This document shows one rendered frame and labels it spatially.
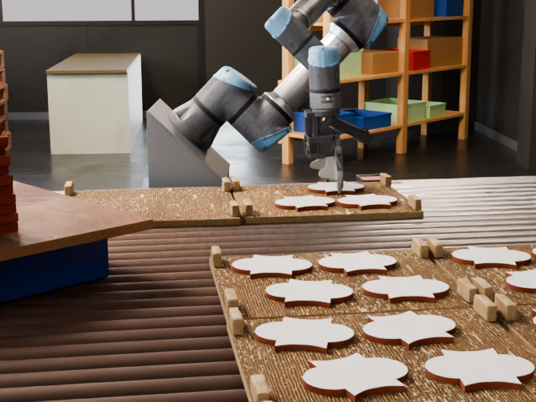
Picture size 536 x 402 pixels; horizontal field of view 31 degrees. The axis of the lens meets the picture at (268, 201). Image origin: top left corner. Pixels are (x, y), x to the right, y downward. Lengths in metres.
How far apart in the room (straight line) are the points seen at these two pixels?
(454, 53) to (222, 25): 2.80
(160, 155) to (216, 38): 8.19
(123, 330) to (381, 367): 0.43
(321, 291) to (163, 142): 1.14
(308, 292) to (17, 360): 0.48
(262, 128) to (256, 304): 1.22
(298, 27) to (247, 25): 8.36
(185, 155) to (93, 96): 5.98
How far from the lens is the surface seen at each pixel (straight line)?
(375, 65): 8.25
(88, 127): 8.66
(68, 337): 1.52
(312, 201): 2.27
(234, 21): 10.82
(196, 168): 2.66
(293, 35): 2.46
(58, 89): 8.64
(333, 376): 1.28
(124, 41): 10.90
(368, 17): 2.80
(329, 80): 2.37
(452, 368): 1.32
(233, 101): 2.74
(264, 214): 2.19
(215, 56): 10.83
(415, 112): 8.74
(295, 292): 1.61
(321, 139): 2.38
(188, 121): 2.75
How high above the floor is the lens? 1.44
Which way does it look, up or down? 13 degrees down
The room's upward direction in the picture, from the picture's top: straight up
